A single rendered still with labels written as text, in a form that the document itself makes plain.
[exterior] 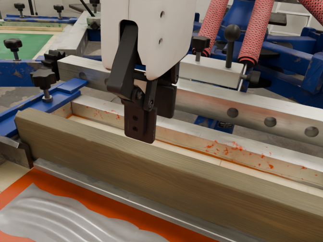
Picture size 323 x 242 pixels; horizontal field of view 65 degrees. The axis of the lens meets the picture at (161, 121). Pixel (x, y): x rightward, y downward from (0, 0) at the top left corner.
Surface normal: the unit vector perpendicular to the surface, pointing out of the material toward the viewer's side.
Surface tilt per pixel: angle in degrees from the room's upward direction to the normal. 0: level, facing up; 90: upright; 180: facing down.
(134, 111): 89
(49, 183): 0
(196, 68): 90
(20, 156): 90
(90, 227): 32
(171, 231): 0
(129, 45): 53
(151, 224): 0
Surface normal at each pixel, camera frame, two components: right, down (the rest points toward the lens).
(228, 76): -0.38, 0.47
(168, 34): 0.88, 0.34
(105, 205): 0.06, -0.84
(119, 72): -0.26, -0.13
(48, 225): -0.11, -0.52
